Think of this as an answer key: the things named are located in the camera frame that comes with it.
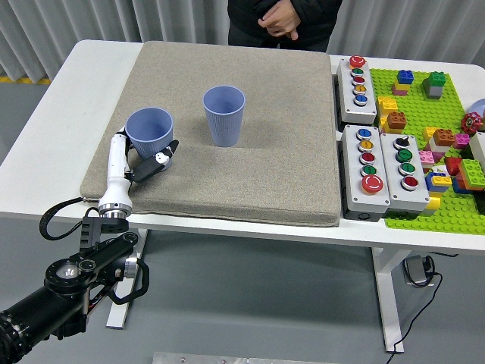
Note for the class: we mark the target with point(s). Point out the grey bowl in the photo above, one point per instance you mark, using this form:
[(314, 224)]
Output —
[(479, 106)]

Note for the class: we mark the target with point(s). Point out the blue toy brick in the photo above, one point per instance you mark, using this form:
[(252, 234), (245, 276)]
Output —
[(432, 186), (405, 77)]

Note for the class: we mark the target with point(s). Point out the white pleated curtain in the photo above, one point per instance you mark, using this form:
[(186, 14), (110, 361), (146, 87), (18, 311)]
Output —
[(76, 19)]

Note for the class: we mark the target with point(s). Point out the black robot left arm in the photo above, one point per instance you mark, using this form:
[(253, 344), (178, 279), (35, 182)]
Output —
[(106, 250)]

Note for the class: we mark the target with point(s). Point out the pink toy brick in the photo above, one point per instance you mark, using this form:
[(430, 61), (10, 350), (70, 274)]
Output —
[(426, 156), (461, 141), (399, 90)]

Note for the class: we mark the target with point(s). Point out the grey-brown fabric mat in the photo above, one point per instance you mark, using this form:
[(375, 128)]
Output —
[(265, 151)]

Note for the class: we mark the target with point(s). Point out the grey four-button control box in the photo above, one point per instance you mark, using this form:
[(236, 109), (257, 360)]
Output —
[(392, 178)]

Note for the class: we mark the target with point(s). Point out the red toy brick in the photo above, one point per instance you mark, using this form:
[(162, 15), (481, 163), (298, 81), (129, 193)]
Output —
[(452, 165)]

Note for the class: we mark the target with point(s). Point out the blue ribbed plastic cup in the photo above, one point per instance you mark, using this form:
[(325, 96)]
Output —
[(225, 129), (149, 125)]

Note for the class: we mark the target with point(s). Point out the green studded baseplate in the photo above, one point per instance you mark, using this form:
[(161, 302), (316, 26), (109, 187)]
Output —
[(417, 110)]

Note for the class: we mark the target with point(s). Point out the person's right hand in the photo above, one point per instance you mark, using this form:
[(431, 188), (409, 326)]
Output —
[(272, 26)]

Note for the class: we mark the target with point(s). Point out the white block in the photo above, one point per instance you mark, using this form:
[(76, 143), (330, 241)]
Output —
[(478, 149)]

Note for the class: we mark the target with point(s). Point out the grey toy brick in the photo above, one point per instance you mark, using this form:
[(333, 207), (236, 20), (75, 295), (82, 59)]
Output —
[(435, 93)]

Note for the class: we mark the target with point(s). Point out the person's left hand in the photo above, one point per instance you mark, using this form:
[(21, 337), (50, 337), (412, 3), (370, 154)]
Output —
[(287, 17)]

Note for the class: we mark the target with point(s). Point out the yellow toy brick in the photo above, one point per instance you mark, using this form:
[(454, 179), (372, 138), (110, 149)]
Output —
[(429, 133), (387, 104), (434, 203)]

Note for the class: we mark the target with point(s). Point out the red valve wheel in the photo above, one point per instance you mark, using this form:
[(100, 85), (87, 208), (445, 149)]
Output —
[(471, 123)]

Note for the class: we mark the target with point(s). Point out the orange toy brick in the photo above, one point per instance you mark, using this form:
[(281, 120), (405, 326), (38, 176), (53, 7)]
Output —
[(396, 121), (443, 137)]

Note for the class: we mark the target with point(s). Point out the green toy brick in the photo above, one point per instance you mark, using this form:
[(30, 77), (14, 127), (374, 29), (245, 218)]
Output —
[(473, 174), (435, 79)]

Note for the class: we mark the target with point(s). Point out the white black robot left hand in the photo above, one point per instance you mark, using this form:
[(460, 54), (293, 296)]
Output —
[(116, 170)]

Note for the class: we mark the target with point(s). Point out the grey five-button control box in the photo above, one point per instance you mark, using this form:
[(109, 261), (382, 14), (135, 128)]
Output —
[(350, 110), (354, 189)]

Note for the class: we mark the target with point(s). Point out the white toy brick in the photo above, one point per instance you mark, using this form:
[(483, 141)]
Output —
[(437, 148)]

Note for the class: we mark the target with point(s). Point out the grey power adapter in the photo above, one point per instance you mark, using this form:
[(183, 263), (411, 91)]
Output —
[(415, 270)]

